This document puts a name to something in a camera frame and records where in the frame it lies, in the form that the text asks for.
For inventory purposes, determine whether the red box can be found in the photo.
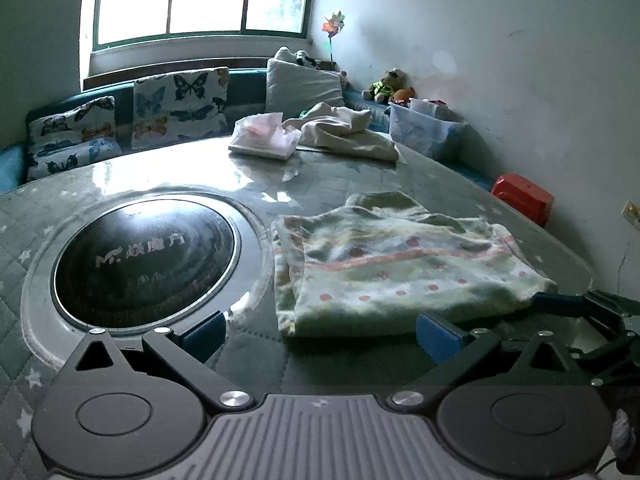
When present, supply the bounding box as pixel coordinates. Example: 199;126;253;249
489;173;555;229

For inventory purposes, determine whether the blue sofa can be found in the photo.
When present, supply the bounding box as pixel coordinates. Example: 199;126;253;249
0;67;497;192

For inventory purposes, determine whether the clear plastic storage box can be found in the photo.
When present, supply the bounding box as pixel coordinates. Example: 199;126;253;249
387;99;469;161

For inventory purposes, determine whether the large butterfly print cushion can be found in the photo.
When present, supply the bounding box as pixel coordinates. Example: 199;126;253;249
132;67;231;150

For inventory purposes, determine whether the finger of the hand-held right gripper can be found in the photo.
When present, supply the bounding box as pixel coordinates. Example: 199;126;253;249
531;289;640;319
571;330;640;387

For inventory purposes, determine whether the colourful pinwheel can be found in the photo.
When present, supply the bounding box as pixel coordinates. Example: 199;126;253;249
321;9;349;72

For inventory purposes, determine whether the pale green printed garment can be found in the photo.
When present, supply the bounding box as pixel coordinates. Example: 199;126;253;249
271;191;559;339

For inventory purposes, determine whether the brown teddy bear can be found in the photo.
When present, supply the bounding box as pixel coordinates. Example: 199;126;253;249
362;67;407;104

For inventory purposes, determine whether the white tissue packet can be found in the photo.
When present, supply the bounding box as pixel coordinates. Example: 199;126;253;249
228;112;301;161

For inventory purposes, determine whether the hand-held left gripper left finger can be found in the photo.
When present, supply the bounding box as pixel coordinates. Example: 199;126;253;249
55;310;256;410

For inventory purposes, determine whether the white pillow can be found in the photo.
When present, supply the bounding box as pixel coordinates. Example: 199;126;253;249
265;57;347;117

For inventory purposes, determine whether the round black induction cooktop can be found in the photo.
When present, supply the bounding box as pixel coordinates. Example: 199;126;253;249
22;191;274;350

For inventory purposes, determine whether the cream cloth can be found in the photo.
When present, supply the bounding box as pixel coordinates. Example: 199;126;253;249
282;102;401;164

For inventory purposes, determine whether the small butterfly print cushion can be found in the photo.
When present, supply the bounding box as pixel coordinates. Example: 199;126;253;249
27;96;117;150
26;136;124;182

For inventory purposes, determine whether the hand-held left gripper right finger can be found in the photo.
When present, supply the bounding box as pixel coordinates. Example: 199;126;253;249
386;311;587;410

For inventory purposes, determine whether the black and white plush toy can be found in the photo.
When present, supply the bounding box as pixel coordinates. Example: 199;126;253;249
275;46;322;69

